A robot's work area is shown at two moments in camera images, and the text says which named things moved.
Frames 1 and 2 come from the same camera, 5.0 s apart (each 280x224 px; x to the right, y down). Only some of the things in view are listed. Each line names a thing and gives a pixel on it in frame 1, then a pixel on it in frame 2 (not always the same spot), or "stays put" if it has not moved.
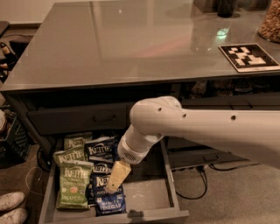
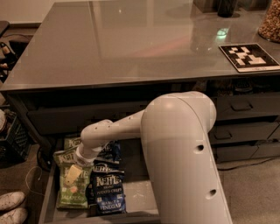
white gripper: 130,153 -> 82,157
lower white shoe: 15,216 stays put
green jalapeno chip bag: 74,178 stays put
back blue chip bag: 102,150 stays put
